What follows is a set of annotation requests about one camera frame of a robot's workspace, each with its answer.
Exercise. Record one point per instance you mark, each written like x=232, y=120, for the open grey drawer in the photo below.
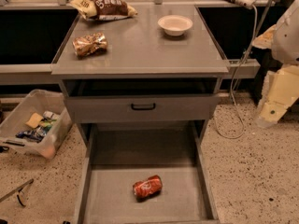
x=149, y=175

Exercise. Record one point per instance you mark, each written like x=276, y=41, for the clear plastic bin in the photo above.
x=38, y=125

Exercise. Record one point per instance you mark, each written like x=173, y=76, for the closed top drawer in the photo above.
x=118, y=109

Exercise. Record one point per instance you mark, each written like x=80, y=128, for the white bowl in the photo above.
x=175, y=25

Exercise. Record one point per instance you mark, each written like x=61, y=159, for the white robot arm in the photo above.
x=283, y=40

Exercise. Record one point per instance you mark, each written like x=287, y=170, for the blue snack packet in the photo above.
x=35, y=135

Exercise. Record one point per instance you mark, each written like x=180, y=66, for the grey tool on floor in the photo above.
x=19, y=192

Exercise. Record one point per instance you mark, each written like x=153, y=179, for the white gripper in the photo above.
x=287, y=39

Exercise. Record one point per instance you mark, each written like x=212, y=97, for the black drawer handle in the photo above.
x=143, y=107

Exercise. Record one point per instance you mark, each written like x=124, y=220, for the brown chip bag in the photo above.
x=103, y=10

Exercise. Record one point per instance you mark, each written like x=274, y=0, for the yellow sponge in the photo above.
x=34, y=120

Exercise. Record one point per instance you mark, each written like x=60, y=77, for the crumpled gold snack bag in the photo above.
x=89, y=44

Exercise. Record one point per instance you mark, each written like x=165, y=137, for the red coke can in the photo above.
x=145, y=188

